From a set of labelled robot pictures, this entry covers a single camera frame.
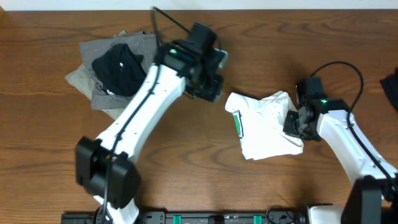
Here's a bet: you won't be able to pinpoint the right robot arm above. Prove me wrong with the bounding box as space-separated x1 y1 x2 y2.
283 99 397 223

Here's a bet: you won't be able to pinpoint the dark cloth at right edge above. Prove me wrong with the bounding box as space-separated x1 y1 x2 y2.
380 68 398 111

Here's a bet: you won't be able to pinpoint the grey folded shorts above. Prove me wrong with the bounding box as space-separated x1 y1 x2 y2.
80 31 156 110

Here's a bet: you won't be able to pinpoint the black folded garment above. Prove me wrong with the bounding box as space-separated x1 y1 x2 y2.
91 44 146 96

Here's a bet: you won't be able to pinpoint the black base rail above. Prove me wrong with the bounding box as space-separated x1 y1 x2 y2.
60 210 308 224

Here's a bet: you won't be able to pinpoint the beige folded garment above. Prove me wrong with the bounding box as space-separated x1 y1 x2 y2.
65 64 131 120

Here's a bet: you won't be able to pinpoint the white t-shirt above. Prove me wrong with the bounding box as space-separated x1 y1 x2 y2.
224 91 303 160

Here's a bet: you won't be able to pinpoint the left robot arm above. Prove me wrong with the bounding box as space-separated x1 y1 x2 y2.
75 40 228 223

